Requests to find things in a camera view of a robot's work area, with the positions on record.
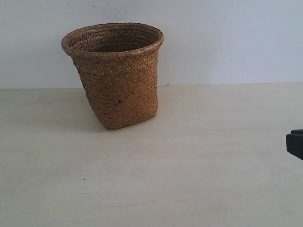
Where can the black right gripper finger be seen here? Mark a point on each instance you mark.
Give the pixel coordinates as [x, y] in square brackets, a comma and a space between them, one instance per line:
[294, 143]

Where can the brown woven wicker basket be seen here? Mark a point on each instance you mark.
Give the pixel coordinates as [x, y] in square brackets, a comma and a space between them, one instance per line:
[118, 67]

